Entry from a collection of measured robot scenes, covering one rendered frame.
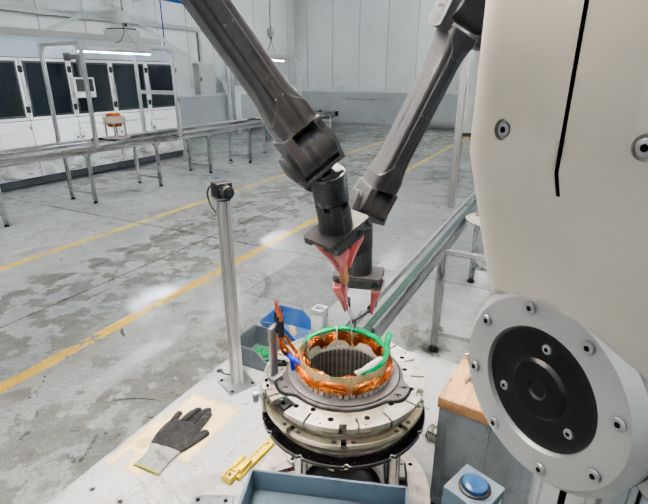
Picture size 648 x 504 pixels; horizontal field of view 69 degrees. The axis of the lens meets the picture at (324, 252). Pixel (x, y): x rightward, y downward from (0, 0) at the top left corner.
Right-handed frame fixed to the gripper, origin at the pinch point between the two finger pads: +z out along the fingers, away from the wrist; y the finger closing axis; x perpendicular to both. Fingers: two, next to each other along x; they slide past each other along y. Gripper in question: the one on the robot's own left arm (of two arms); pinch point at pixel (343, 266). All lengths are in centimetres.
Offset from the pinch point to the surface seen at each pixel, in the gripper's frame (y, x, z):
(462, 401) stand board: -3.8, 22.3, 27.2
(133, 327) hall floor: -7, -228, 168
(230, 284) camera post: 0, -45, 28
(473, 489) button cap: 11.5, 32.6, 23.0
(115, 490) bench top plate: 51, -32, 44
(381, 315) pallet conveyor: -52, -38, 83
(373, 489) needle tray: 22.2, 21.5, 19.2
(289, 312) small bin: -24, -57, 67
